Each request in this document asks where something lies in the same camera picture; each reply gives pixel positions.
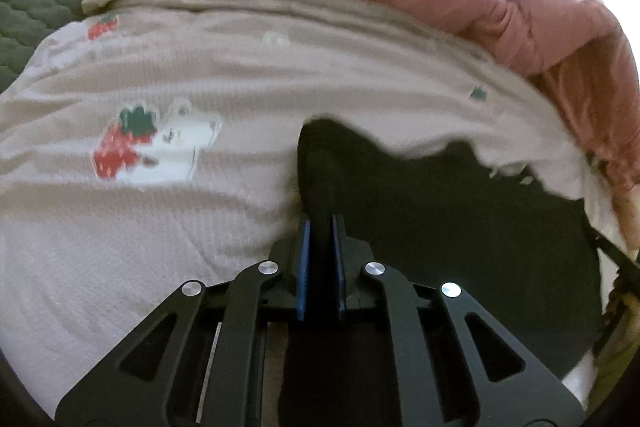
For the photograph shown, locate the black garment with orange labels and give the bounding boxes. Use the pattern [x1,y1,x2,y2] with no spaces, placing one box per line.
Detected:
[295,119,606,427]

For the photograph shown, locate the white bedsheet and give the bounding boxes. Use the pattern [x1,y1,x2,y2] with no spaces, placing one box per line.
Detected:
[555,142,631,253]

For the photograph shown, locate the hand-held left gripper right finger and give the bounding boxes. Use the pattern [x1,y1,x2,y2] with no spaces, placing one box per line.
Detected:
[331,214,586,427]

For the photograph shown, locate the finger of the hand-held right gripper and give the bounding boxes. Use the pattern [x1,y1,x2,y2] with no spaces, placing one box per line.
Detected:
[581,226,640,277]

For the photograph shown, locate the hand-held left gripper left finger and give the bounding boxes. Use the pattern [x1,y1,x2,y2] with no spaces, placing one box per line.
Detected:
[55,217,312,427]

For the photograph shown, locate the beige strawberry print blanket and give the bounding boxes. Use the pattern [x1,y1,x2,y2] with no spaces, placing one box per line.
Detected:
[0,0,586,423]

